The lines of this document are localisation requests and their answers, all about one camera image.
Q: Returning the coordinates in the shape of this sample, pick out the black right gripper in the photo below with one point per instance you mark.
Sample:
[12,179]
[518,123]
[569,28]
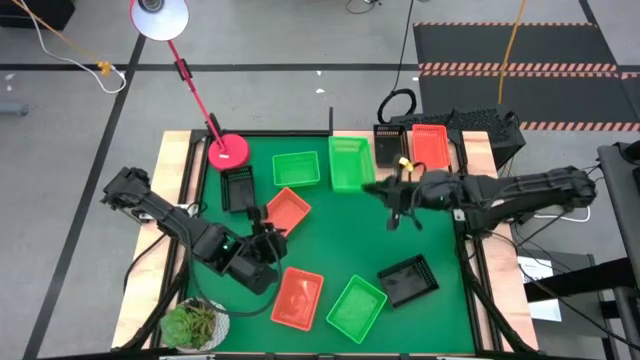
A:
[430,192]

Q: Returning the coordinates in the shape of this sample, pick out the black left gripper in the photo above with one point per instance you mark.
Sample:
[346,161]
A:
[255,260]

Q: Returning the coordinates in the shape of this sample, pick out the orange plastic basket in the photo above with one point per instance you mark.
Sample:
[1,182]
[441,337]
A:
[297,299]
[292,210]
[431,146]

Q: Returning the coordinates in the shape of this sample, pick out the black plastic basket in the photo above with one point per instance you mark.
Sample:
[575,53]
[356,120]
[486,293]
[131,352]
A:
[238,190]
[407,281]
[390,147]

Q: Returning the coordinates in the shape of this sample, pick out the green plastic basket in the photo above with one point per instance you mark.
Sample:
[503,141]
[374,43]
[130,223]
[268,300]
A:
[356,309]
[296,170]
[350,162]

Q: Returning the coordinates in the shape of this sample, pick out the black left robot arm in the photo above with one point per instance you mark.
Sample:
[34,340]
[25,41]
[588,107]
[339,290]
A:
[170,220]

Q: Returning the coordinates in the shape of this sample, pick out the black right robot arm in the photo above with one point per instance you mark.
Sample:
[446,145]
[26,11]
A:
[540,190]

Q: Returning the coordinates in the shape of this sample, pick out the green table mat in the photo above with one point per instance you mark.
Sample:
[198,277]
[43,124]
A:
[350,240]

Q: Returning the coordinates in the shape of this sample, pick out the red desk lamp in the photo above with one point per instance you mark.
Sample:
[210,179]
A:
[229,151]

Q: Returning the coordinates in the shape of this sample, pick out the black perforated computer case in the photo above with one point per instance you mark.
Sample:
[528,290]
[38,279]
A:
[480,122]

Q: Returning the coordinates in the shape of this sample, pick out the potted green succulent plant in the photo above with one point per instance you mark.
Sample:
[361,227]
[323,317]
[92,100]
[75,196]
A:
[192,325]

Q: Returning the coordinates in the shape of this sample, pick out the white paper sheet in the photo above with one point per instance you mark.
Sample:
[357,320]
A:
[545,311]

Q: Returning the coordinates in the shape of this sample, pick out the black hazard-striped floor mat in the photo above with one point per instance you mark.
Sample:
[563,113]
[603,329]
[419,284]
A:
[550,47]

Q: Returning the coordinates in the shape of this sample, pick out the grey desk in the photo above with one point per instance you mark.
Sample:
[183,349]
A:
[625,200]

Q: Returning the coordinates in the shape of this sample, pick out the grey floor object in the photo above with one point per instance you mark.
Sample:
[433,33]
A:
[12,109]

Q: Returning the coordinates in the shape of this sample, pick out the black box on floor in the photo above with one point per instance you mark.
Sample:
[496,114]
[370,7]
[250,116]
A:
[45,12]

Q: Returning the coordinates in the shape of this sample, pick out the black desk frame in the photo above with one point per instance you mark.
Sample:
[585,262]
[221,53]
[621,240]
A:
[575,282]

